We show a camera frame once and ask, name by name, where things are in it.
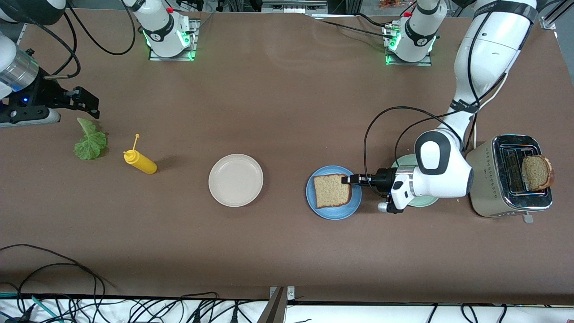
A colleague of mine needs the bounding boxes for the brown bread slice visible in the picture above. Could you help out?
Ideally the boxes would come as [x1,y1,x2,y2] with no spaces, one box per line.
[313,174,353,210]
[521,155,556,192]

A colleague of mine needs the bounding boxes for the green lettuce leaf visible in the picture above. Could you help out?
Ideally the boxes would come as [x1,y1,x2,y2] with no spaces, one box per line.
[74,118,108,161]

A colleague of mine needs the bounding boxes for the blue plate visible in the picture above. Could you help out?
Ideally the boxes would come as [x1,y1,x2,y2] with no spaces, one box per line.
[306,166,362,221]

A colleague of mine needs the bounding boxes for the green plate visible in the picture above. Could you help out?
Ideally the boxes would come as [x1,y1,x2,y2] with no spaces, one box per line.
[389,154,441,208]

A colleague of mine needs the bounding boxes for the beige plate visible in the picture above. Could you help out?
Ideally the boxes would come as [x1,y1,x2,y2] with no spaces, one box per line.
[208,153,264,208]

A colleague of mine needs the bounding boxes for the yellow mustard squeeze bottle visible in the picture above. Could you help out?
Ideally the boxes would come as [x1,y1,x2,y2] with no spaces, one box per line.
[123,134,158,175]

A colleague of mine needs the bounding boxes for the beige chrome toaster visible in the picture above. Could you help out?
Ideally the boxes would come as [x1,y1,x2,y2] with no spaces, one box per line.
[465,134,554,224]

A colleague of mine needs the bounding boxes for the grey metal box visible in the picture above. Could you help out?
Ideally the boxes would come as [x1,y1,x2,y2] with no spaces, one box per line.
[261,0,329,14]

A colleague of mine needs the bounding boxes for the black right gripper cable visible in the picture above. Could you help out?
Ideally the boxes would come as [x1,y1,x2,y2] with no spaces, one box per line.
[40,11,82,81]

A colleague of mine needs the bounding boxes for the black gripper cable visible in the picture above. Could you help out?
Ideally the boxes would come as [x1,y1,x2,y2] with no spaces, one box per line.
[40,11,82,81]
[362,13,509,200]

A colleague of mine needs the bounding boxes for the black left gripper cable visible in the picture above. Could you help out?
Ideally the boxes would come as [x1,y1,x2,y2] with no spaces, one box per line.
[362,13,509,200]

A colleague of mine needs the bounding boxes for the white toaster power cord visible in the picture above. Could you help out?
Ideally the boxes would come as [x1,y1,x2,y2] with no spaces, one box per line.
[466,72,509,151]

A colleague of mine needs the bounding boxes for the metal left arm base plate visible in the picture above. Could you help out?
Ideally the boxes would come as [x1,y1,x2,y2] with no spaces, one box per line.
[383,25,434,67]

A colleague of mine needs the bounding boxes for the metal table edge bracket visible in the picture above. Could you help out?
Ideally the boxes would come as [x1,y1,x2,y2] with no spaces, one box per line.
[257,286,296,323]

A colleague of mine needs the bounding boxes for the long black table cable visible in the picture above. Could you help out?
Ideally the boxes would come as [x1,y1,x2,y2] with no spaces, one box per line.
[0,244,107,323]
[18,262,99,314]

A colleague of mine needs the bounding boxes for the black cable behind arm base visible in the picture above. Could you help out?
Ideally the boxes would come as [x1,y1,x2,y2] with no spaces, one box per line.
[309,13,404,40]

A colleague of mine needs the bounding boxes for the teal cable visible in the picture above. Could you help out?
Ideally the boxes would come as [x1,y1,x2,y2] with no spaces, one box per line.
[0,292,61,321]

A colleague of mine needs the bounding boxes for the tangle of black cables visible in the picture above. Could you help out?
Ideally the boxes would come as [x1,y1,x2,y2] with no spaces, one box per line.
[0,292,270,323]

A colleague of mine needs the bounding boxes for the aluminium frame profile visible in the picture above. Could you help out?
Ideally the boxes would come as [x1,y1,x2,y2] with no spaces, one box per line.
[539,0,574,31]

